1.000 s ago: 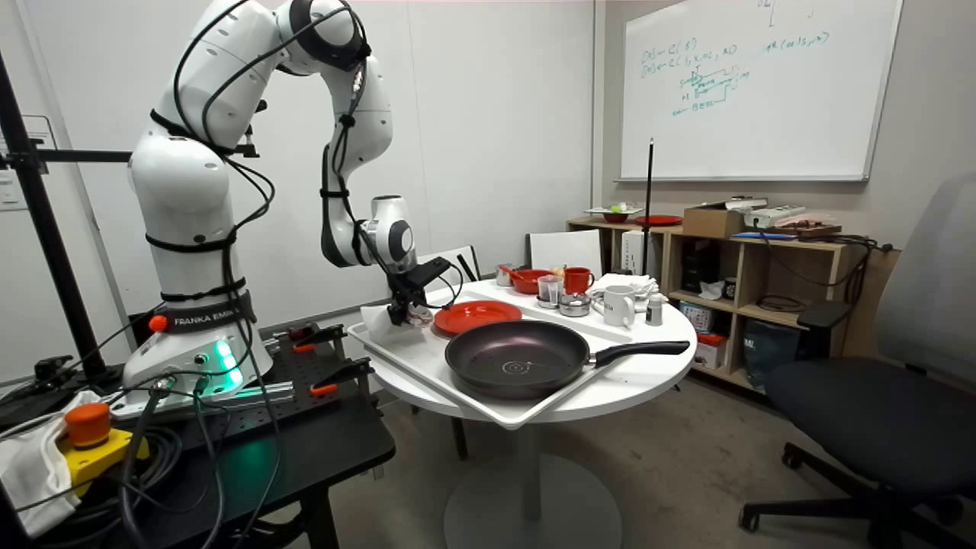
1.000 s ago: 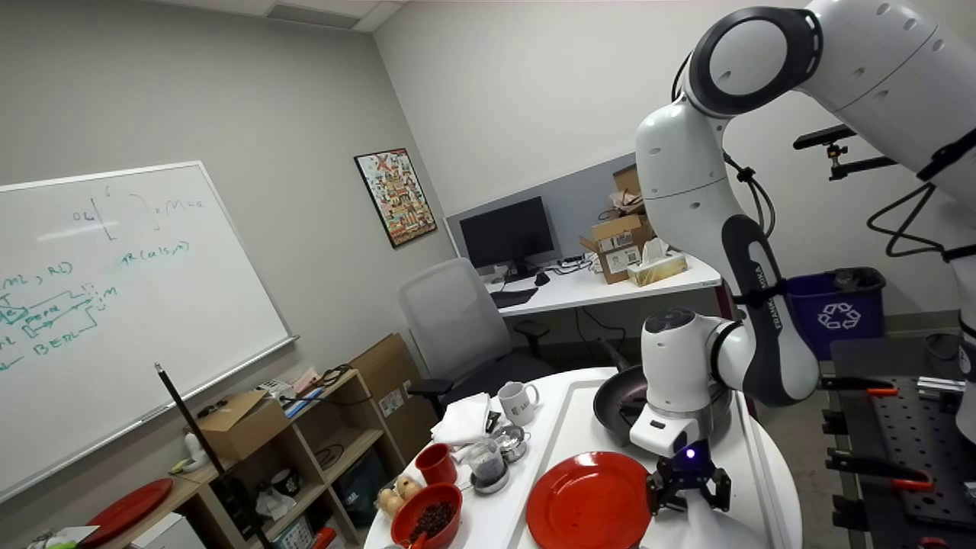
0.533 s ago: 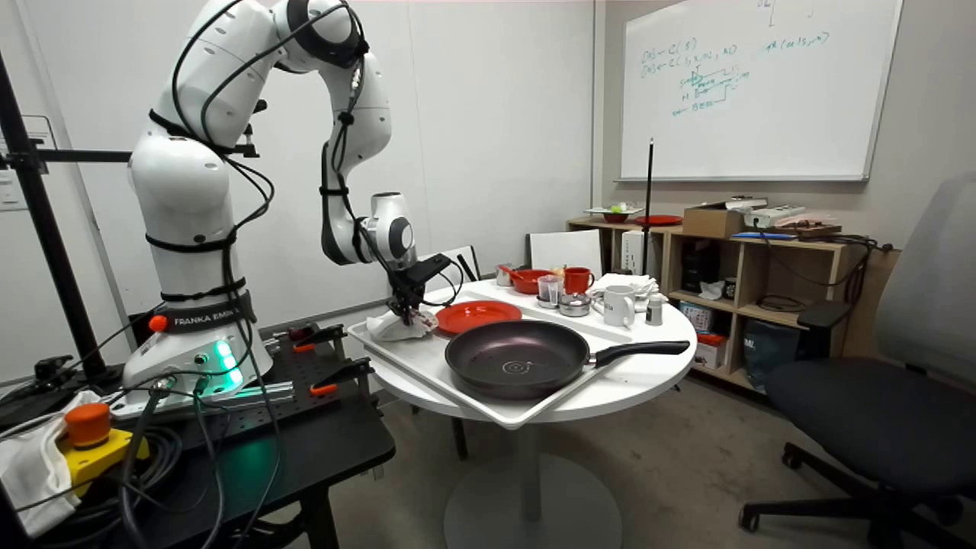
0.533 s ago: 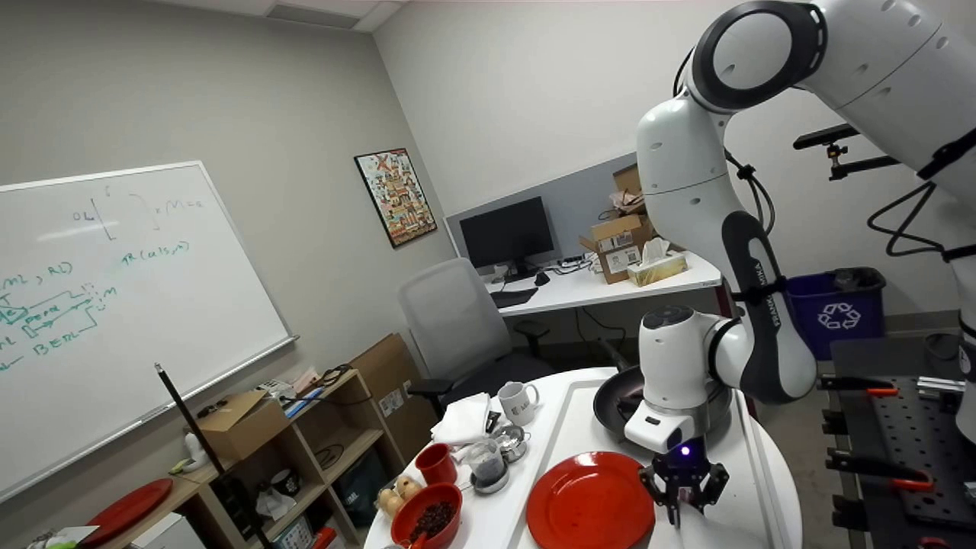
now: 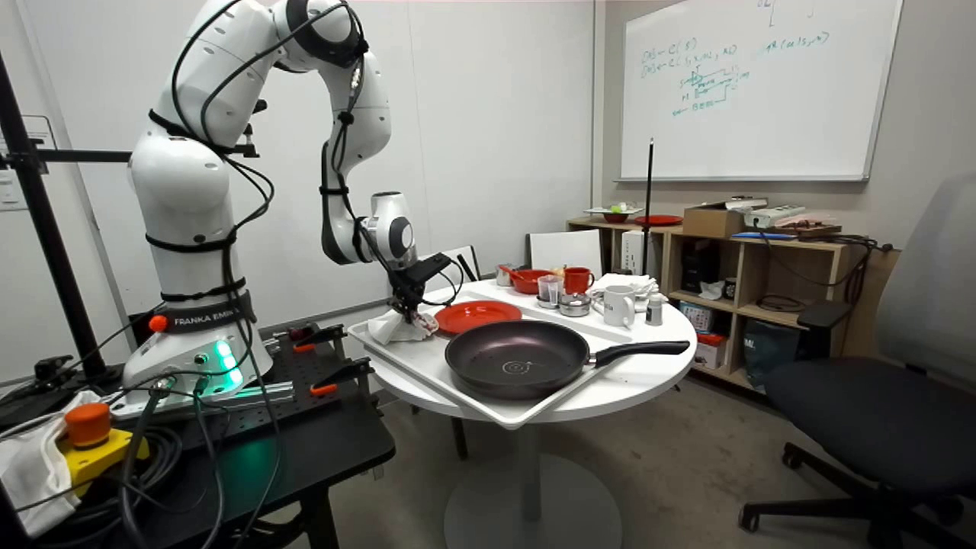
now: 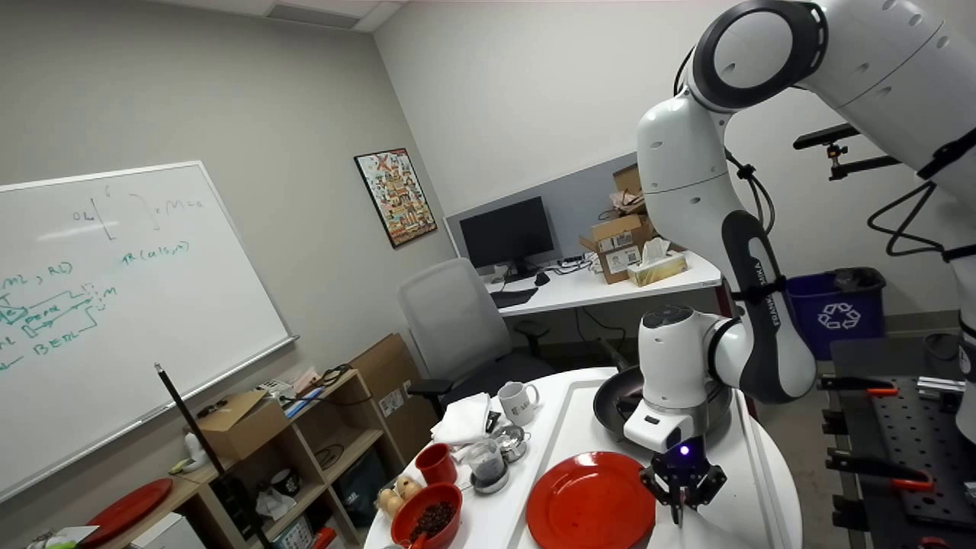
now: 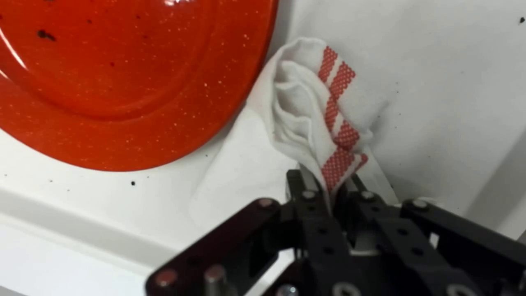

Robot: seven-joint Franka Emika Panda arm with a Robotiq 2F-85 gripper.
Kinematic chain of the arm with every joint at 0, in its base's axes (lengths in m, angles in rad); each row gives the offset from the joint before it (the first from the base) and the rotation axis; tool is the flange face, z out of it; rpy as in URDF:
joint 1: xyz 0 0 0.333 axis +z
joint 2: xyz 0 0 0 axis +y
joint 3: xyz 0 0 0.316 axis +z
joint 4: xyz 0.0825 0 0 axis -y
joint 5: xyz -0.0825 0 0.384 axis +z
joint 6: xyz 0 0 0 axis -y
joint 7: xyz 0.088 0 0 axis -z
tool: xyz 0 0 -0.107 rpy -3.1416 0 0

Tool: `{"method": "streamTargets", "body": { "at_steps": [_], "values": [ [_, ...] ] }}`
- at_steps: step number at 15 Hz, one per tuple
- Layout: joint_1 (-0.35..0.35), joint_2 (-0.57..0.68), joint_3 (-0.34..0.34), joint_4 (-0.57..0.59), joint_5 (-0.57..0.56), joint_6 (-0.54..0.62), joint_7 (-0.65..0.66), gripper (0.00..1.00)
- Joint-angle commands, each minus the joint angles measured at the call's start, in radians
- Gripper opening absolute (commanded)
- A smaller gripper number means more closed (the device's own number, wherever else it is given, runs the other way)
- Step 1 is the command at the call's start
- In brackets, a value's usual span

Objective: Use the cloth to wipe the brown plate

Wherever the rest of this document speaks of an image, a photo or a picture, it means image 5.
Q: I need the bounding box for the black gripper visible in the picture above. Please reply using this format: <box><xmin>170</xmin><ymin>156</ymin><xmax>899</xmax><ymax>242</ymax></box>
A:
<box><xmin>382</xmin><ymin>251</ymin><xmax>457</xmax><ymax>325</ymax></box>

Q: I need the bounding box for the red-brown round plate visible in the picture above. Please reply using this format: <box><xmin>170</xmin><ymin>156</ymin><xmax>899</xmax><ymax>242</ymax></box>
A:
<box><xmin>432</xmin><ymin>299</ymin><xmax>526</xmax><ymax>340</ymax></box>

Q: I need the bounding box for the red plate on shelf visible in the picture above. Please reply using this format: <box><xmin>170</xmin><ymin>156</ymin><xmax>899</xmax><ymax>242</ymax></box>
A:
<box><xmin>636</xmin><ymin>209</ymin><xmax>686</xmax><ymax>232</ymax></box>

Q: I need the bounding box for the white rectangular tray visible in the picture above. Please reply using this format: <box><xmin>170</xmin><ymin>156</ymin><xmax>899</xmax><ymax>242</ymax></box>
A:
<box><xmin>345</xmin><ymin>291</ymin><xmax>639</xmax><ymax>434</ymax></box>

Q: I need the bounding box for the black orange clamp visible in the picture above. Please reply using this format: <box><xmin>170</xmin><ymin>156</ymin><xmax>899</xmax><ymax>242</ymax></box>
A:
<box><xmin>304</xmin><ymin>357</ymin><xmax>376</xmax><ymax>404</ymax></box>
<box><xmin>286</xmin><ymin>319</ymin><xmax>351</xmax><ymax>359</ymax></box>

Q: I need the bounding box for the black frying pan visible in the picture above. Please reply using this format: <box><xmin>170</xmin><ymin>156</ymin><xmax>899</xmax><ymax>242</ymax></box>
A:
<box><xmin>442</xmin><ymin>317</ymin><xmax>694</xmax><ymax>404</ymax></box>

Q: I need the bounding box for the red bowl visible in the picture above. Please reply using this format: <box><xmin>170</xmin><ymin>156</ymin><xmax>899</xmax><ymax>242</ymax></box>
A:
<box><xmin>504</xmin><ymin>264</ymin><xmax>558</xmax><ymax>299</ymax></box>

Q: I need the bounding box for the clear plastic measuring cup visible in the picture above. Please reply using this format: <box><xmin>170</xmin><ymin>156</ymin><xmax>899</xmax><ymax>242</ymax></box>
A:
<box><xmin>534</xmin><ymin>270</ymin><xmax>564</xmax><ymax>310</ymax></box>

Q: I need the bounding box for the plain white folding chair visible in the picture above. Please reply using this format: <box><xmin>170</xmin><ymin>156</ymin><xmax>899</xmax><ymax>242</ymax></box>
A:
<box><xmin>526</xmin><ymin>227</ymin><xmax>607</xmax><ymax>278</ymax></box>

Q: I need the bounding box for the black robot cart table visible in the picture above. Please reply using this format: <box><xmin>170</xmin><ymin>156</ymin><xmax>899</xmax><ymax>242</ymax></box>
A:
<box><xmin>0</xmin><ymin>324</ymin><xmax>400</xmax><ymax>549</ymax></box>

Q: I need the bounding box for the red cup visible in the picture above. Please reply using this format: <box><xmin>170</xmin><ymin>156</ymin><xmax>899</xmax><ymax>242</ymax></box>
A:
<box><xmin>562</xmin><ymin>264</ymin><xmax>599</xmax><ymax>299</ymax></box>

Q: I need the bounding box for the white printed mug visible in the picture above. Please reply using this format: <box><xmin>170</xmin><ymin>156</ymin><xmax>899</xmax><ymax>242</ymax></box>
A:
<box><xmin>602</xmin><ymin>283</ymin><xmax>640</xmax><ymax>331</ymax></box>

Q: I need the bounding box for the plain white towel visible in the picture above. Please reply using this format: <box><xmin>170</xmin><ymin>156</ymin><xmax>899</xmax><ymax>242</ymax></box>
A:
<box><xmin>589</xmin><ymin>270</ymin><xmax>664</xmax><ymax>304</ymax></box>

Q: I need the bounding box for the thin black pole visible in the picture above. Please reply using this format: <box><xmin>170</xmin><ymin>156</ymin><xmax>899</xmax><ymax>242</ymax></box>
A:
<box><xmin>640</xmin><ymin>141</ymin><xmax>658</xmax><ymax>280</ymax></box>

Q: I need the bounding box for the red lidded white container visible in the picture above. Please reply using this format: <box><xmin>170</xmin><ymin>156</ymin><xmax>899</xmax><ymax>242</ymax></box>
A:
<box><xmin>694</xmin><ymin>330</ymin><xmax>733</xmax><ymax>371</ymax></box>

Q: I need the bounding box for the cardboard box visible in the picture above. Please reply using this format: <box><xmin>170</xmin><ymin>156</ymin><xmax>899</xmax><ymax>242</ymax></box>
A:
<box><xmin>679</xmin><ymin>201</ymin><xmax>746</xmax><ymax>242</ymax></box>

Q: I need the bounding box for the orange yellow emergency stop button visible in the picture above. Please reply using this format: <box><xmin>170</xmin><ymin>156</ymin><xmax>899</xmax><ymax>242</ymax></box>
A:
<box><xmin>54</xmin><ymin>401</ymin><xmax>137</xmax><ymax>489</ymax></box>

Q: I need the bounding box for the dark blue storage bin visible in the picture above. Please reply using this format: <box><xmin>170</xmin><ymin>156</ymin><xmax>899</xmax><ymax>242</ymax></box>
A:
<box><xmin>741</xmin><ymin>319</ymin><xmax>804</xmax><ymax>391</ymax></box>

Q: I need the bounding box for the wooden shelf unit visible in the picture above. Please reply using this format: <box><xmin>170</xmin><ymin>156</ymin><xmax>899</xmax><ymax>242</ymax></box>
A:
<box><xmin>564</xmin><ymin>218</ymin><xmax>903</xmax><ymax>398</ymax></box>

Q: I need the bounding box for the crumpled white rag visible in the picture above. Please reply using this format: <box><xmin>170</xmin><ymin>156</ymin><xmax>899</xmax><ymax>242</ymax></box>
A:
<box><xmin>0</xmin><ymin>391</ymin><xmax>105</xmax><ymax>540</ymax></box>

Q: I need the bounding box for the grey black office chair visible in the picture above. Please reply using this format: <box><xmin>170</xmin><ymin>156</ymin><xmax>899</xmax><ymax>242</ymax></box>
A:
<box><xmin>738</xmin><ymin>172</ymin><xmax>976</xmax><ymax>549</ymax></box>

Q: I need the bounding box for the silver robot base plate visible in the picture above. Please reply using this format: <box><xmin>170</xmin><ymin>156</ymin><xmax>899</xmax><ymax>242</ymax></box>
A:
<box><xmin>105</xmin><ymin>374</ymin><xmax>299</xmax><ymax>424</ymax></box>

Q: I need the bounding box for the round white pedestal table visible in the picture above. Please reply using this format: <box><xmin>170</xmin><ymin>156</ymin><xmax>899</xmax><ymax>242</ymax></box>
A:
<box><xmin>362</xmin><ymin>274</ymin><xmax>702</xmax><ymax>549</ymax></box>

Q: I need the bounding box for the black metal camera stand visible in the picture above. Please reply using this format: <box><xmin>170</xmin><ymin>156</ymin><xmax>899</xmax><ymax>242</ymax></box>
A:
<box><xmin>0</xmin><ymin>58</ymin><xmax>137</xmax><ymax>383</ymax></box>

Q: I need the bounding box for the wall whiteboard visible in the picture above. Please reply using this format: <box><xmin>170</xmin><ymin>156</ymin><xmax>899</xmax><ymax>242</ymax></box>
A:
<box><xmin>619</xmin><ymin>0</ymin><xmax>905</xmax><ymax>185</ymax></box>

